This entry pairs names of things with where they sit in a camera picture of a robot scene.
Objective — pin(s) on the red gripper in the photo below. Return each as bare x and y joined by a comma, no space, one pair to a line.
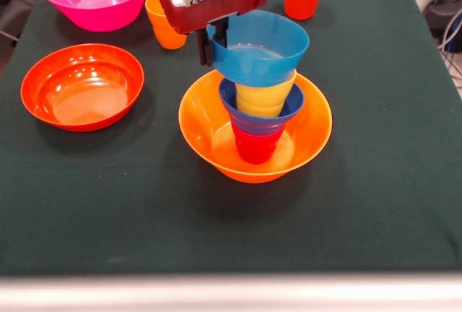
202,12

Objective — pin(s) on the small orange cup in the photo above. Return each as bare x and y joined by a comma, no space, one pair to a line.
162,34

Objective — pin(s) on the light blue bowl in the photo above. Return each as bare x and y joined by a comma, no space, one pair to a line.
260,70

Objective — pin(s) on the yellow cup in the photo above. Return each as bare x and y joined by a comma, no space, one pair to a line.
263,99

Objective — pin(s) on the dark blue bowl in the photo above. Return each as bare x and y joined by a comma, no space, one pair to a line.
260,124

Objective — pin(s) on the magenta cup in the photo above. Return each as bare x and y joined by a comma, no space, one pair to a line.
256,147

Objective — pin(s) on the shallow red-orange bowl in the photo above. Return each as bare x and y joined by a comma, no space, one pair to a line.
83,84

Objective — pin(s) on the dark green tablecloth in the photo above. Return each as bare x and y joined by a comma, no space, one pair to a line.
108,200

